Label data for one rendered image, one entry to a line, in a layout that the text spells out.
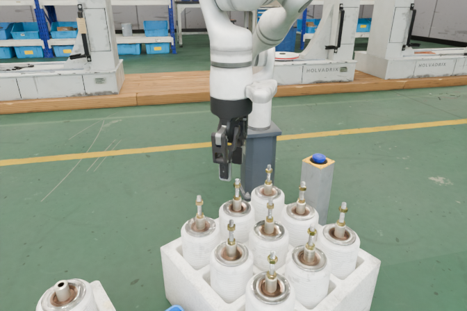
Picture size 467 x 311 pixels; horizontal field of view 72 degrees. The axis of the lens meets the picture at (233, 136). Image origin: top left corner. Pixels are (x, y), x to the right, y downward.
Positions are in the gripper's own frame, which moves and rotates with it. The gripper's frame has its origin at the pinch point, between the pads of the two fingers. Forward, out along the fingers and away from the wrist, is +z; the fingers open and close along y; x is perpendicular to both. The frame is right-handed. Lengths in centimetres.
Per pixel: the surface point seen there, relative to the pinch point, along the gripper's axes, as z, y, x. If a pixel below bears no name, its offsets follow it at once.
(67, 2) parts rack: -27, -331, -356
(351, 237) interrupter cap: 21.6, -13.4, 24.7
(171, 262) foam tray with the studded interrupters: 29.7, -0.3, -15.5
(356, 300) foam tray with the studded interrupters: 34.7, -8.1, 27.6
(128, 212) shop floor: 47, -33, -54
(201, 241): 22.4, -2.0, -8.1
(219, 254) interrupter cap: 21.6, 1.3, -2.3
